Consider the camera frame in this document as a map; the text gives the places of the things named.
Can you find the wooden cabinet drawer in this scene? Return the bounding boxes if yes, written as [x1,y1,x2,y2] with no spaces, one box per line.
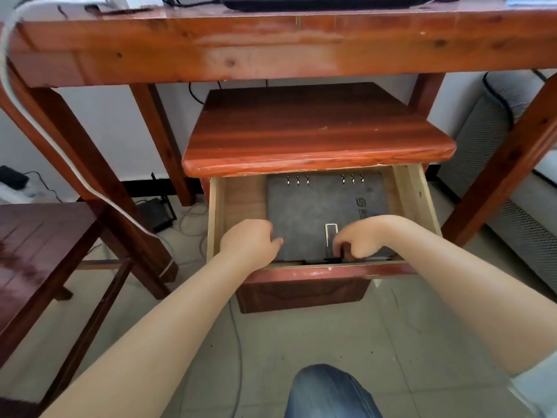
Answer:
[205,164,444,287]

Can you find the person's left hand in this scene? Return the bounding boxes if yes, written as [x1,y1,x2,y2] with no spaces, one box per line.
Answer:
[219,219,285,273]

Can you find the grey ring binder notebook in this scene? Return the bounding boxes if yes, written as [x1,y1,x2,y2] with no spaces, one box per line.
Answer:
[266,171,398,264]

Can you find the person's left forearm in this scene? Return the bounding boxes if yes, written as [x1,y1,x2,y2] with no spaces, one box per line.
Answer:
[40,250,245,418]

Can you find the white power strip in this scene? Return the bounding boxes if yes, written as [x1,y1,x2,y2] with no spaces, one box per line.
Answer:
[0,181,49,204]

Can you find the thin grey floor cable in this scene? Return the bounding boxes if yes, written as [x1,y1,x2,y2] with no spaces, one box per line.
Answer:
[227,296,245,418]

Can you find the person's blue jeans knee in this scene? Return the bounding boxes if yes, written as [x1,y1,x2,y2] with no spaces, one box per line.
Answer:
[285,364,384,418]

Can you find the thin black cable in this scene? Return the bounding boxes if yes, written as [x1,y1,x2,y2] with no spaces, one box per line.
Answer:
[187,81,223,105]

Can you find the person's right forearm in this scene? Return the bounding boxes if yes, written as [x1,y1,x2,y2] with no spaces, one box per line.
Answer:
[387,217,557,376]

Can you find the person's right hand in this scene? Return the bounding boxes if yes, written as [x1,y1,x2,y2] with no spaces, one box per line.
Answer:
[332,215,407,260]

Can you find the thick white cable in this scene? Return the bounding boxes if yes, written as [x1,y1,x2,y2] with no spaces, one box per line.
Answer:
[0,0,176,277]

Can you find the black keyboard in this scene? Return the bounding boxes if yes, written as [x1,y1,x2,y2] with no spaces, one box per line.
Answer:
[219,0,438,13]

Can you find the small red-brown wooden cabinet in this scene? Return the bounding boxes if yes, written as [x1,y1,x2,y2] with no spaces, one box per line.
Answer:
[181,82,458,315]

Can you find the red-brown wooden desk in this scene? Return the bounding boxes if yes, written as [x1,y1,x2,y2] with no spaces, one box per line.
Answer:
[0,0,557,302]

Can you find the dark wooden chair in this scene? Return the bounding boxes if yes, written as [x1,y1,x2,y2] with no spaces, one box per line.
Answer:
[0,202,136,418]

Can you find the black router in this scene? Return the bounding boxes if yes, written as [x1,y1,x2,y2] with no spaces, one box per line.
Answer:
[136,197,178,234]

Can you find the grey mesh sofa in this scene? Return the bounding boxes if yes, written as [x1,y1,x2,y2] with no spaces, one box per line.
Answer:
[436,69,557,297]

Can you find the person's light shirt sleeve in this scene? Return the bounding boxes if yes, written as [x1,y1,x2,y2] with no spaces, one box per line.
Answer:
[508,352,557,418]

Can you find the black power adapter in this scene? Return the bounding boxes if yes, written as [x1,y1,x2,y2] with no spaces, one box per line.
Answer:
[0,165,30,190]

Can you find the tangled white floor cables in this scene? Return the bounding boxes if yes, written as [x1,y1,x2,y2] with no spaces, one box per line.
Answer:
[176,203,210,257]

